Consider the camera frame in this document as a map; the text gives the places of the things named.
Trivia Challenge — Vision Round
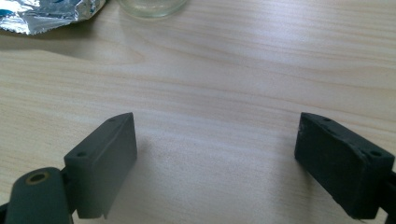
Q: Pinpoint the silver foil snack wrapper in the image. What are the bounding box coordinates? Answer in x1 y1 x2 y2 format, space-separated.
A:
0 0 106 35

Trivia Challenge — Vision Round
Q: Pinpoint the clear glass jar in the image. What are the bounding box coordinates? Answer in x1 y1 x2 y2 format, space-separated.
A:
116 0 190 19

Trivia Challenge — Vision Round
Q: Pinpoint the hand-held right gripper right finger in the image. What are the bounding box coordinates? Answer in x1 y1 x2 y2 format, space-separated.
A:
293 112 396 220

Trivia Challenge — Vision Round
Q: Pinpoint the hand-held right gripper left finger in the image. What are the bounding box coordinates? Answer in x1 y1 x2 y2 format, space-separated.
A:
64 112 138 220

